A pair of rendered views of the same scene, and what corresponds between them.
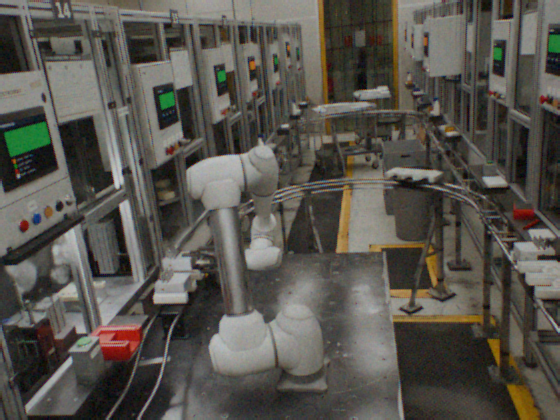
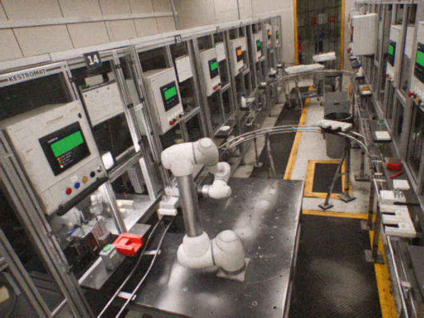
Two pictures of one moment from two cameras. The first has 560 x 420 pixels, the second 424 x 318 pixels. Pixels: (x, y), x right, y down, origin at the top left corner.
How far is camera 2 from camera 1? 53 cm
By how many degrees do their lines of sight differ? 15
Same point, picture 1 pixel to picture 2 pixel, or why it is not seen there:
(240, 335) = (192, 248)
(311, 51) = (288, 30)
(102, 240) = (134, 176)
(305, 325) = (231, 245)
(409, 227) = (334, 150)
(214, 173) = (175, 156)
